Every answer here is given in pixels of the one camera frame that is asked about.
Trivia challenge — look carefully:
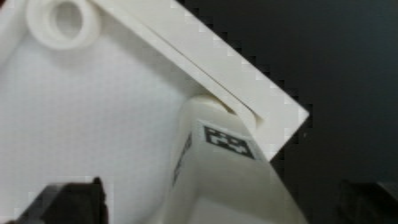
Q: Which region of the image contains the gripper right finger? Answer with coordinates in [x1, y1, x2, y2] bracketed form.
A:
[338, 181, 398, 224]

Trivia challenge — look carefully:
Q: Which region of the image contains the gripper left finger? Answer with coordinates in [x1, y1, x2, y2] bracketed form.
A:
[13, 178, 107, 224]

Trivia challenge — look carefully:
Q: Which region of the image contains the white desk tabletop tray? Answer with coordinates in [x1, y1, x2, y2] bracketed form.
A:
[0, 0, 309, 224]

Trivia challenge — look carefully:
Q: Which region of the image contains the white leg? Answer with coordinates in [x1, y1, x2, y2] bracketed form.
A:
[148, 95, 309, 224]

